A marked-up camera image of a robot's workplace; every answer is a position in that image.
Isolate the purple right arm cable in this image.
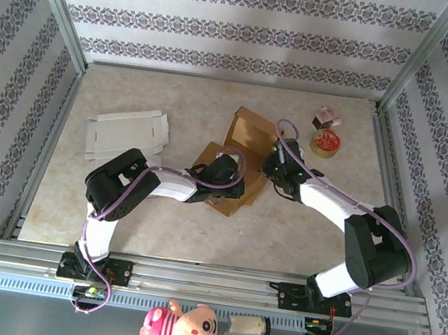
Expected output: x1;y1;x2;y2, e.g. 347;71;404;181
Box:
244;117;438;335

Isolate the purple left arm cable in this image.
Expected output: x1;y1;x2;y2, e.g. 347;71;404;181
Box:
67;126;252;335

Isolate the pink plush doll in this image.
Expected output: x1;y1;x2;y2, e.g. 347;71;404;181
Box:
138;294;224;335

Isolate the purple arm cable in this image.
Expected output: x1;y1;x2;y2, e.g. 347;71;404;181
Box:
67;126;252;335
244;117;438;335

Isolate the glass jar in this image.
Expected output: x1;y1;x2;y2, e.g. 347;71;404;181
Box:
219;310;273;335

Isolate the aluminium front rail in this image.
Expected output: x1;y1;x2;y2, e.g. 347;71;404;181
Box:
0;228;438;335

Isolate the grey slotted cable duct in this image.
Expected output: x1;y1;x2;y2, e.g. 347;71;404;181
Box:
0;271;337;335

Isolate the round red tin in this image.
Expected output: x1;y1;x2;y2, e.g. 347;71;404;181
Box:
308;126;344;161

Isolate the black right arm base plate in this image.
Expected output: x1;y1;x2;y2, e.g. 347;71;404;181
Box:
274;280;357;322

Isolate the small circuit board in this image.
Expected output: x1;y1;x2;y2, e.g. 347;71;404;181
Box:
304;317;335;335
70;282;109;302

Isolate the aluminium frame post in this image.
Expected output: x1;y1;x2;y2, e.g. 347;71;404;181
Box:
374;0;448;124
5;0;100;75

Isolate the brown cardboard box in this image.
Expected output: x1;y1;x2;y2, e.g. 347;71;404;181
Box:
183;99;288;224

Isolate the small pink box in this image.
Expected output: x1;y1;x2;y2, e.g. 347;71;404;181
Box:
311;103;345;133

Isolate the white and teal paper box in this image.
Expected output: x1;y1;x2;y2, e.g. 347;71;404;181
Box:
81;99;173;172

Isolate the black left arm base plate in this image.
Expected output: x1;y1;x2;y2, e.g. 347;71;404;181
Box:
54;250;136;289

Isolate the aluminium side rail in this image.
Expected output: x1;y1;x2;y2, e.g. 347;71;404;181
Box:
0;62;88;248
345;107;448;302

